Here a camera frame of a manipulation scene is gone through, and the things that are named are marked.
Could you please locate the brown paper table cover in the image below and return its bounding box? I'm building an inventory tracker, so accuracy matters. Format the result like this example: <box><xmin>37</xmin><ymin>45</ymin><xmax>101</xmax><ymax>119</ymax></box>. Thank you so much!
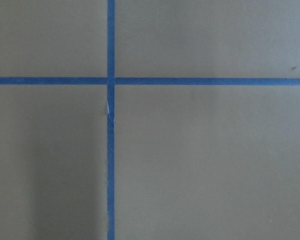
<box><xmin>0</xmin><ymin>0</ymin><xmax>300</xmax><ymax>240</ymax></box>

